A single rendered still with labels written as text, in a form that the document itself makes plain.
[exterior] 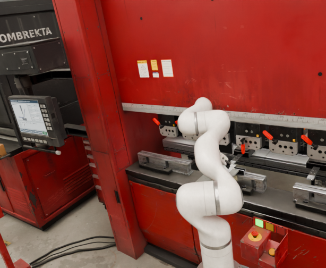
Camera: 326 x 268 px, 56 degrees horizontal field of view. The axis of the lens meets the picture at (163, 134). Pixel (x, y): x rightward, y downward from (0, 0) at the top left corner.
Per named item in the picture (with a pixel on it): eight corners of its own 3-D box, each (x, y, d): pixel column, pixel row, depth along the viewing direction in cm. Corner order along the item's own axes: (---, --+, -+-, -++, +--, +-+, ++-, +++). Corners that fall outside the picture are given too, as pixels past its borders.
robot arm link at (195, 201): (233, 249, 109) (228, 191, 100) (181, 251, 112) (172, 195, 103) (230, 226, 120) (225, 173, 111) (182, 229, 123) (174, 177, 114)
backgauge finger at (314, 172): (298, 179, 178) (298, 172, 176) (310, 160, 196) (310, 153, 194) (320, 184, 171) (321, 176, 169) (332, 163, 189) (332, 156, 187)
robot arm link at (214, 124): (199, 223, 110) (245, 220, 107) (195, 204, 101) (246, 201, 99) (194, 125, 145) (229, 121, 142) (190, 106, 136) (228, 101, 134)
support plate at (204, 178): (192, 185, 189) (192, 184, 189) (214, 166, 207) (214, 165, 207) (219, 192, 178) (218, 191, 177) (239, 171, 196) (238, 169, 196)
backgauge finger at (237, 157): (222, 164, 208) (222, 158, 207) (239, 149, 227) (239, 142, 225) (239, 167, 201) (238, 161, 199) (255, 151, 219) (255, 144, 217)
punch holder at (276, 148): (268, 152, 174) (268, 125, 168) (274, 146, 180) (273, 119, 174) (296, 156, 165) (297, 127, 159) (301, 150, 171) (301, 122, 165)
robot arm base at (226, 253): (232, 304, 110) (228, 264, 103) (187, 284, 121) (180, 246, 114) (251, 267, 124) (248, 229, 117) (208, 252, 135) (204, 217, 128)
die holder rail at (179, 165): (139, 163, 255) (137, 153, 251) (144, 160, 259) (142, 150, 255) (189, 175, 224) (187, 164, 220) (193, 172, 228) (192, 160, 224)
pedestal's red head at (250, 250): (241, 257, 173) (239, 231, 167) (254, 240, 183) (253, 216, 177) (275, 273, 160) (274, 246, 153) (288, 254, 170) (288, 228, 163)
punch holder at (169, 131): (160, 135, 224) (156, 114, 218) (167, 131, 230) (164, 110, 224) (177, 137, 215) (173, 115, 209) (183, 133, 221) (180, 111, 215)
